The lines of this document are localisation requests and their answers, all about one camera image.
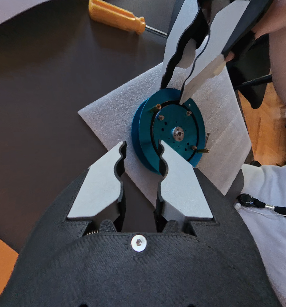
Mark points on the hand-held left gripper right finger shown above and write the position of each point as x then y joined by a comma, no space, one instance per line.
186,191

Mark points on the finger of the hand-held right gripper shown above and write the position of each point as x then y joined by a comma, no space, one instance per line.
224,31
181,28

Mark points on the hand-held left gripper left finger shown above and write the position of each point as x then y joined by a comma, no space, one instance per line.
97,191

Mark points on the brass standoff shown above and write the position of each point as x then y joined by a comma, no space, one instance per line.
203,151
155,108

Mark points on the long metal screw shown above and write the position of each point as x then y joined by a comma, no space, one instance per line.
207,139

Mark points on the blue metal turntable assembly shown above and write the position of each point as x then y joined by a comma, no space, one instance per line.
181,115

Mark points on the person's right hand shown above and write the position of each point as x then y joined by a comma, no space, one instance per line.
282,14

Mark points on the black office chair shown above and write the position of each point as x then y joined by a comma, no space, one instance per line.
248,79

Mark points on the white foam sheet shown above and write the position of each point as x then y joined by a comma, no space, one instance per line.
114,112

